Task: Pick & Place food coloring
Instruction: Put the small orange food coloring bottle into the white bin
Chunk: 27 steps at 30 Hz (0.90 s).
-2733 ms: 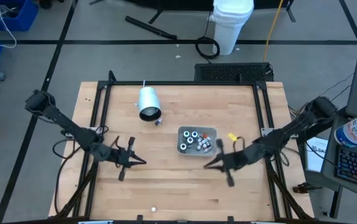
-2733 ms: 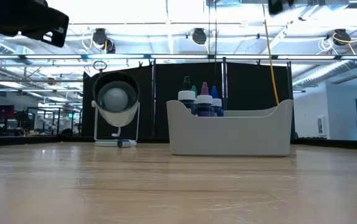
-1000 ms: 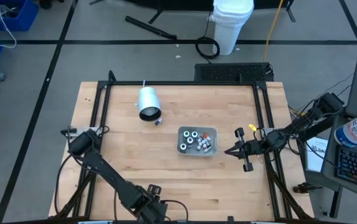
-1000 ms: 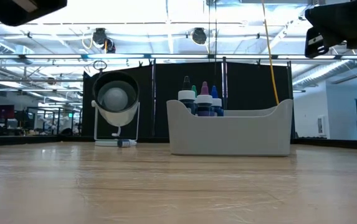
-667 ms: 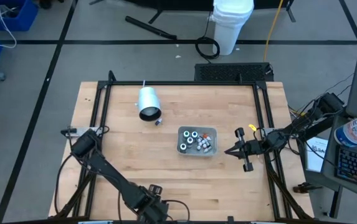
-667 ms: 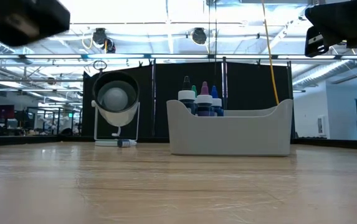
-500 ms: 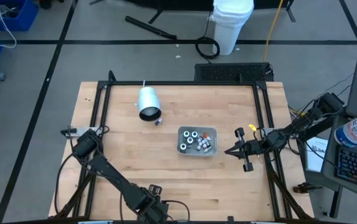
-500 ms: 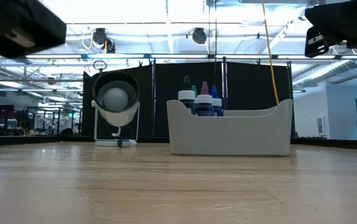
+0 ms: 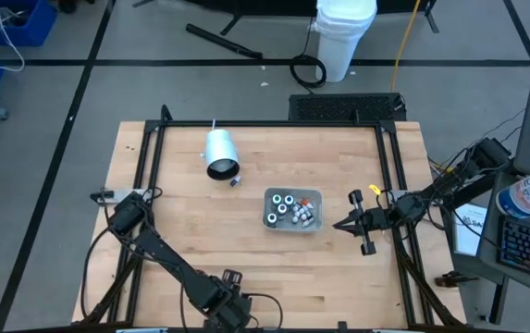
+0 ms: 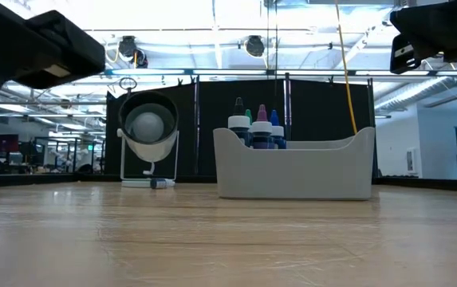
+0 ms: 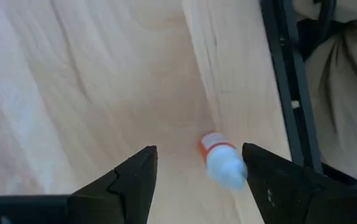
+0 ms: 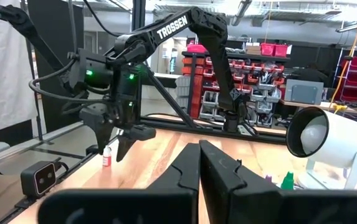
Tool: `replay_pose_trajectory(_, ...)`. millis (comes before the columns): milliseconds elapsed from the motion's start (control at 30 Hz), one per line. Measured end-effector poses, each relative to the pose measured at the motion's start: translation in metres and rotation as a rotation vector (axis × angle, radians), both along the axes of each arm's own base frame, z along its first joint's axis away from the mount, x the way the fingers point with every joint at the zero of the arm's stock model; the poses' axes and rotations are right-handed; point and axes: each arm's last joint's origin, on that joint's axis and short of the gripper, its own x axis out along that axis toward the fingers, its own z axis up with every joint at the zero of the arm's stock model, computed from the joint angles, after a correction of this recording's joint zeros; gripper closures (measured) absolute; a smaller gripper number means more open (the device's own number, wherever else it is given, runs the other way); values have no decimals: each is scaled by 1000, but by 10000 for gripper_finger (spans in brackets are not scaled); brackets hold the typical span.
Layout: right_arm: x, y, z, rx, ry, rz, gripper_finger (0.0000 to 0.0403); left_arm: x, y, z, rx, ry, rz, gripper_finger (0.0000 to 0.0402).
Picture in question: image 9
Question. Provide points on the large green food coloring bottle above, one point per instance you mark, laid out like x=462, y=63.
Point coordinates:
x=276, y=199

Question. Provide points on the large blue food coloring bottle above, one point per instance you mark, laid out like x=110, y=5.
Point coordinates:
x=288, y=200

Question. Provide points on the small dark blue coloring bottle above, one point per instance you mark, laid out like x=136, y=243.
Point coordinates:
x=235, y=181

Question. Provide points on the backlit black keyboard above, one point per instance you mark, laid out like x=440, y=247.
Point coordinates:
x=528, y=245

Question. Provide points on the large purple food coloring bottle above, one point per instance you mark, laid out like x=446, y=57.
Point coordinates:
x=282, y=208

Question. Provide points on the small orange food coloring bottle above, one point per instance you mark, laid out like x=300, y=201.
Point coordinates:
x=310, y=204

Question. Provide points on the large black food coloring bottle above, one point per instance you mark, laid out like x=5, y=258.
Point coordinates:
x=272, y=218

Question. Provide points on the wipes canister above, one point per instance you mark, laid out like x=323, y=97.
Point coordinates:
x=528, y=194

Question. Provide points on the black rod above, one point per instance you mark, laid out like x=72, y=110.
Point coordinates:
x=223, y=41

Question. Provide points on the yellow tape tag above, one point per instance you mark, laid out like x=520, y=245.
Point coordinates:
x=374, y=188

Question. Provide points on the white paper sheet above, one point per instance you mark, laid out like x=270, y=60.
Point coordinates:
x=468, y=231

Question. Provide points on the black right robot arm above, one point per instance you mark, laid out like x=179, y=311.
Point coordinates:
x=454, y=182

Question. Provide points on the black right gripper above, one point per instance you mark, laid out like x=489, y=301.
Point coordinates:
x=375, y=218

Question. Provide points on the small red food coloring bottle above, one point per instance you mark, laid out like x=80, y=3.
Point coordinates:
x=305, y=216

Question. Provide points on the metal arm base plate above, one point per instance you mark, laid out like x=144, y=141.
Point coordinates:
x=396, y=195
x=119, y=194

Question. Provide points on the black metal table frame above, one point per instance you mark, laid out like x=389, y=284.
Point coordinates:
x=269, y=123

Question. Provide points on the black perforated computer case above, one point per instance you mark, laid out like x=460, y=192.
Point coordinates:
x=343, y=107

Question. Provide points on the black and brown clamp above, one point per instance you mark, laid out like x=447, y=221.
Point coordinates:
x=452, y=279

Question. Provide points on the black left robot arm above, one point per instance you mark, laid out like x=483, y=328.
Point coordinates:
x=163, y=252

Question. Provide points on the grey desk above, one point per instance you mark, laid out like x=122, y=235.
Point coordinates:
x=489, y=240

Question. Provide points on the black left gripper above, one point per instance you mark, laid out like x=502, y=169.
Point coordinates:
x=234, y=310

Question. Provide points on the grey plastic bin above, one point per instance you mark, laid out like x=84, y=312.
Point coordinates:
x=315, y=196

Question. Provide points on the white trash bin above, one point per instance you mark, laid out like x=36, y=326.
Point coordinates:
x=343, y=41

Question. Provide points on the silver spotlight lamp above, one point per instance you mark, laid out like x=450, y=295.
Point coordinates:
x=220, y=148

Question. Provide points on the large blue storage bin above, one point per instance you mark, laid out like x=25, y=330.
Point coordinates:
x=38, y=28

